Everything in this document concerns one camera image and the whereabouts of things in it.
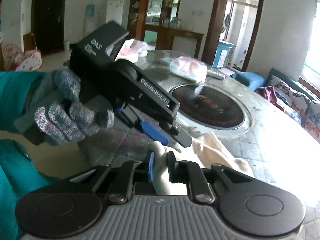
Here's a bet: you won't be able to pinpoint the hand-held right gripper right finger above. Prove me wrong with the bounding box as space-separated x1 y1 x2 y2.
167 151 253 205

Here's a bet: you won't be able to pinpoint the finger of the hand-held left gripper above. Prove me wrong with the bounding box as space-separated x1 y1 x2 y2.
120 106 168 146
159 119 193 148

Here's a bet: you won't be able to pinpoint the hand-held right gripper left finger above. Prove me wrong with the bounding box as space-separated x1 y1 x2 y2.
68 150 156 205

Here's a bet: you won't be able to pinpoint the cream white shirt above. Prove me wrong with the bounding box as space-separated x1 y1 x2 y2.
147 131 255 196

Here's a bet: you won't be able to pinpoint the person's left forearm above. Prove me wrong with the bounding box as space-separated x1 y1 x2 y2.
0 71 54 141

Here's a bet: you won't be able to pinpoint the person's left hand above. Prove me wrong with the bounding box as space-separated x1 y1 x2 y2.
34 70 115 146

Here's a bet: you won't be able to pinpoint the white pink plastic bag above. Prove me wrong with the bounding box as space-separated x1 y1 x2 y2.
117 39 149 63

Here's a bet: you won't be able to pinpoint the water dispenser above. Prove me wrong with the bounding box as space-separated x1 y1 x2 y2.
85 4 97 35

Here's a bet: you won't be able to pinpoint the round black induction cooker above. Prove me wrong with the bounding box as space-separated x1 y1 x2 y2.
165 83 252 133

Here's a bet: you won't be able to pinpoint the white refrigerator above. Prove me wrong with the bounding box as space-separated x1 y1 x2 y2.
100 0 125 31

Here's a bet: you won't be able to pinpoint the pink white tissue packet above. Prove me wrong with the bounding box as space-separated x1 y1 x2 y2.
170 56 208 82

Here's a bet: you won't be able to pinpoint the dark wooden display cabinet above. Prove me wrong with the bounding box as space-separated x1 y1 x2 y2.
127 0 204 58

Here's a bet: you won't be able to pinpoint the dark remote control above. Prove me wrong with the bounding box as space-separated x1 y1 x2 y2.
206 68 226 81

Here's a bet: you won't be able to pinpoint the dark wooden door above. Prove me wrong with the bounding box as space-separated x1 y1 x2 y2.
32 0 68 55

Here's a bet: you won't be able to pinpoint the polka dot fabric basket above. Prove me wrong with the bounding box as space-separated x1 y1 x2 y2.
2 43 43 71

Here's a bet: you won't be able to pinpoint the blue white storage cabinet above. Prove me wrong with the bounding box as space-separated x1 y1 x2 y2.
213 39 234 68

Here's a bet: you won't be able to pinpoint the magenta cloth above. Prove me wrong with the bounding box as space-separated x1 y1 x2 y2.
257 85 286 111

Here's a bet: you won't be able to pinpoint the butterfly print sofa cushions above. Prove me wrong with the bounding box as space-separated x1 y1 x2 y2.
266 67 320 141

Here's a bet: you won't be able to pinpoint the blue patterned cloth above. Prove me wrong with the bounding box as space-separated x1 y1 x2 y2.
284 104 302 125

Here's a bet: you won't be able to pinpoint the butterfly print pillow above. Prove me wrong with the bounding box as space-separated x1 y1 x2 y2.
269 74 312 121
303 100 320 141

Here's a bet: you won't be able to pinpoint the person's teal jacket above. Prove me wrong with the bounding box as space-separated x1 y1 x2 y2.
0 137 66 240

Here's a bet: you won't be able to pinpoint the window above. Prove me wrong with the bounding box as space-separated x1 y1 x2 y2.
299 0 320 90

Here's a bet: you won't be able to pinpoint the dark wooden door frame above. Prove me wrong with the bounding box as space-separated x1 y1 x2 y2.
204 0 267 72

